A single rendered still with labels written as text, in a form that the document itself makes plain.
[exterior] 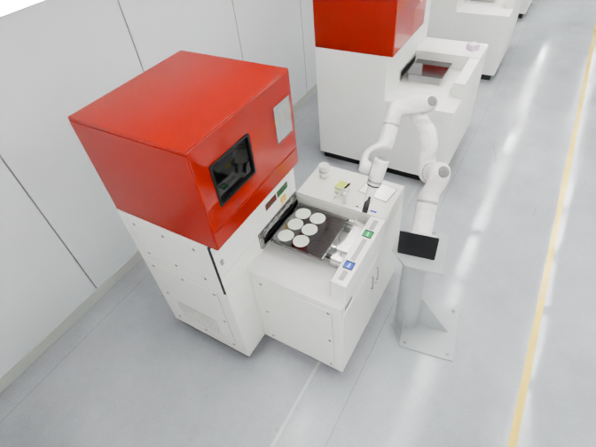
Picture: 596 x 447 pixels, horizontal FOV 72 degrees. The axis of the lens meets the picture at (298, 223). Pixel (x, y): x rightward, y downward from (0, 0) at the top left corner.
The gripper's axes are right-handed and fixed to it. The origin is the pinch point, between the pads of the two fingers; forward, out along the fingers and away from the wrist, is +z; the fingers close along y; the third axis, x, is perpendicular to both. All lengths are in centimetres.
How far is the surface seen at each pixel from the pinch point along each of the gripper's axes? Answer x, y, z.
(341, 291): 0, 46, 30
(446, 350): 84, -8, 89
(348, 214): -8.2, -9.8, 11.8
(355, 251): 1.3, 23.5, 17.2
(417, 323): 63, -24, 86
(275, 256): -43, 19, 41
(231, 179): -67, 53, -17
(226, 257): -64, 50, 30
